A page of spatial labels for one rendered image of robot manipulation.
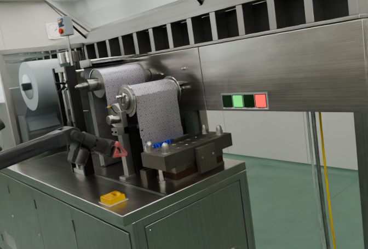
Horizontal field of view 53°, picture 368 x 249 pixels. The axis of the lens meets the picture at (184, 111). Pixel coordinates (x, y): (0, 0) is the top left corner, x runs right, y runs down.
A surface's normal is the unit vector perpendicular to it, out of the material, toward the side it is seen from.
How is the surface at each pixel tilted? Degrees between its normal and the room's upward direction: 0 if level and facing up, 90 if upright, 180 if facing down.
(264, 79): 90
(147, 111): 90
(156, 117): 90
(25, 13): 90
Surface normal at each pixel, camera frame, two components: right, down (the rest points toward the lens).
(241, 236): 0.65, 0.01
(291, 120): -0.74, 0.20
